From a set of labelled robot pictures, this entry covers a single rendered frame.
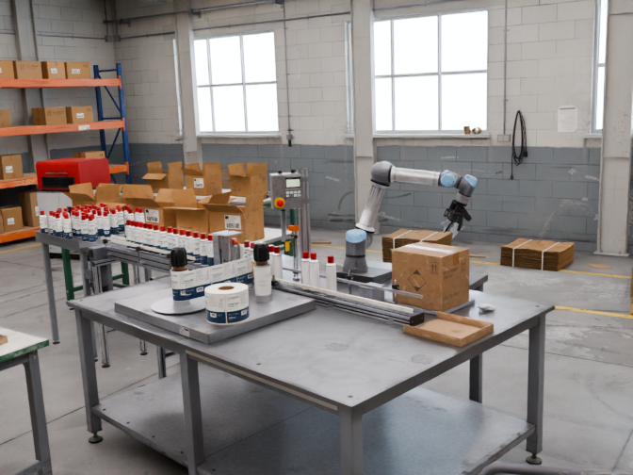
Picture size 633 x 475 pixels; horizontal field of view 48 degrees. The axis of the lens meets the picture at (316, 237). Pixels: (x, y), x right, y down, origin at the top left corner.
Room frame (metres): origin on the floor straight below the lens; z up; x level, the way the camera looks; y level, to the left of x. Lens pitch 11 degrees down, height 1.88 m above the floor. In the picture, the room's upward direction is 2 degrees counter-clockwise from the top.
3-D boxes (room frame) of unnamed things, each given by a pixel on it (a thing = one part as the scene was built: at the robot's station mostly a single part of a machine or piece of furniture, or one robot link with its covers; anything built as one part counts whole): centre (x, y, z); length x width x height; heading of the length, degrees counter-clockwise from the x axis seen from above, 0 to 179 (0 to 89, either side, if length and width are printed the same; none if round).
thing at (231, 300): (3.18, 0.43, 0.95); 0.20 x 0.20 x 0.14
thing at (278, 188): (3.84, 0.15, 1.38); 0.17 x 0.10 x 0.19; 100
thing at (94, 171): (8.85, 3.00, 0.61); 0.70 x 0.60 x 1.22; 67
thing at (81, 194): (6.55, 2.06, 0.97); 0.45 x 0.40 x 0.37; 148
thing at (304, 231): (3.84, 0.06, 1.16); 0.04 x 0.04 x 0.67; 45
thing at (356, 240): (4.00, -0.23, 1.05); 0.13 x 0.12 x 0.14; 162
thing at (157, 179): (8.78, 1.84, 0.97); 0.51 x 0.36 x 0.37; 149
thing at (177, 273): (3.41, 0.68, 1.04); 0.09 x 0.09 x 0.29
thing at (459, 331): (3.01, -0.57, 0.85); 0.30 x 0.26 x 0.04; 45
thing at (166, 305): (3.41, 0.68, 0.89); 0.31 x 0.31 x 0.01
